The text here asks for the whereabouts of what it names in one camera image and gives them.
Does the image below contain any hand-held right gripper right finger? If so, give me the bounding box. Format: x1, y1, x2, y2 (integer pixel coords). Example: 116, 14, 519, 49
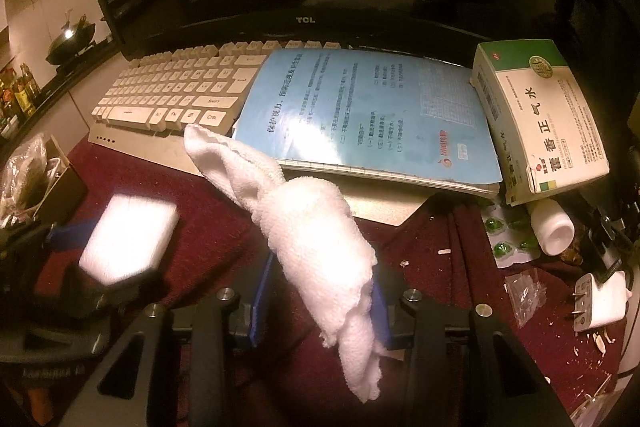
372, 282, 572, 427

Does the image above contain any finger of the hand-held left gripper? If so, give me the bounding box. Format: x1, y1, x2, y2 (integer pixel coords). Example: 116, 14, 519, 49
46, 218, 101, 250
65, 263, 170, 324

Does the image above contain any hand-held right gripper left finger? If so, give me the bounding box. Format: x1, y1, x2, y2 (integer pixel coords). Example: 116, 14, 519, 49
80, 252, 276, 427

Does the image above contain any white rectangular packet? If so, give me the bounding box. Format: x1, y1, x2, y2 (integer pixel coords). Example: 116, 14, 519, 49
78, 193, 181, 284

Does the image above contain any white towel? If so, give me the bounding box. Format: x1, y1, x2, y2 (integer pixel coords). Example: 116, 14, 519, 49
183, 124, 384, 405

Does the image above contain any clear crinkly plastic bag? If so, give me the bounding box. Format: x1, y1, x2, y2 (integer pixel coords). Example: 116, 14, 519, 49
0, 134, 63, 229

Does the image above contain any white base cabinet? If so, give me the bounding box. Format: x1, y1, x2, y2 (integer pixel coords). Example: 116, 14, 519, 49
20, 57, 132, 148

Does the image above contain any small clear plastic bag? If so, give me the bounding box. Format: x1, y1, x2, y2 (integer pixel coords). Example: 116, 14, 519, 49
503, 266, 549, 329

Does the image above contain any row of bottles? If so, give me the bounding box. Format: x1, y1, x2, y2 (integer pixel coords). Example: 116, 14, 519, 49
0, 63, 42, 124

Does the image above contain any green capsule blister pack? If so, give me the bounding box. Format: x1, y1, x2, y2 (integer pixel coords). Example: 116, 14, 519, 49
479, 201, 542, 269

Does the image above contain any white keyboard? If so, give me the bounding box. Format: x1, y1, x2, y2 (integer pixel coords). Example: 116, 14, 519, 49
87, 38, 429, 229

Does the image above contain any black wok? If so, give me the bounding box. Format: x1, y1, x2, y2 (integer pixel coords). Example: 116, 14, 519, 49
45, 9, 97, 66

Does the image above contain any white pill bottle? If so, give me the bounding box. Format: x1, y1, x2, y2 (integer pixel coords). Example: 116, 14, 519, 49
529, 198, 576, 257

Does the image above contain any blue notebook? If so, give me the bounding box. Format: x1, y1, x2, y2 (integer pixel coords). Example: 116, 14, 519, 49
230, 48, 504, 198

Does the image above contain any nut shell piece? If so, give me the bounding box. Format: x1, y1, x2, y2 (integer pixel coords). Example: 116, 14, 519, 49
594, 328, 617, 354

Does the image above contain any white charger plug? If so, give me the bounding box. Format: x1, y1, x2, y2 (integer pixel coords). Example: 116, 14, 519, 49
570, 270, 629, 334

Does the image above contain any white green medicine box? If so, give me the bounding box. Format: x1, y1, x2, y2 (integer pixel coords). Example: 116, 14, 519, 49
469, 39, 611, 208

